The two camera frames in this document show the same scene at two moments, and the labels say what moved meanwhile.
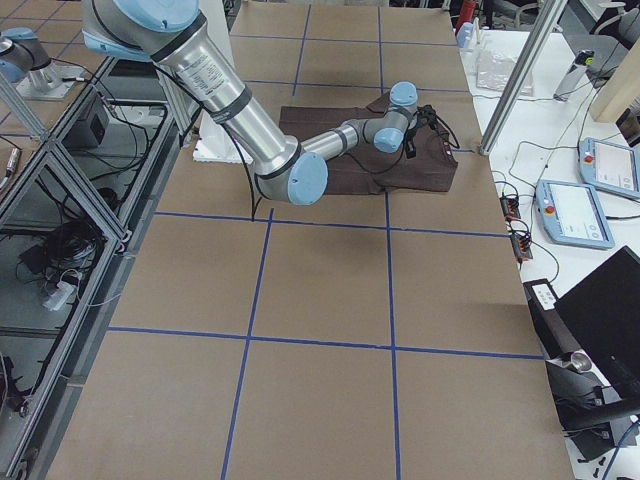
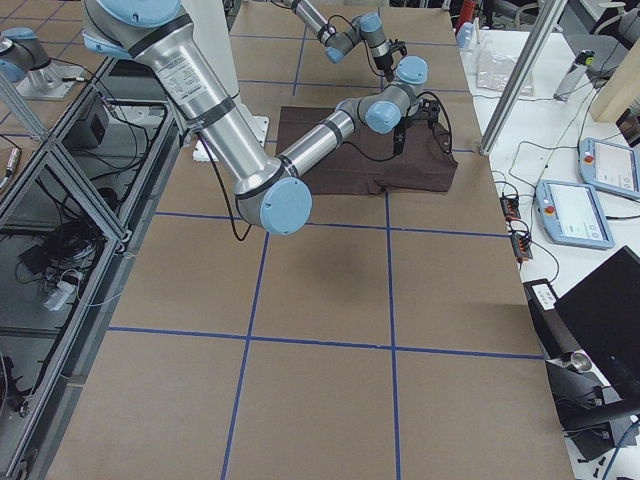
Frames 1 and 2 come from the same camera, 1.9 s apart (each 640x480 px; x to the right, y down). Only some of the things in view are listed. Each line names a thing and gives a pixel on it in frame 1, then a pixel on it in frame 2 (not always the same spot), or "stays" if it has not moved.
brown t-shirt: x=425 y=162 stays
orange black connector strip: x=521 y=241 stays
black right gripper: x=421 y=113 -> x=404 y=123
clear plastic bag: x=494 y=72 stays
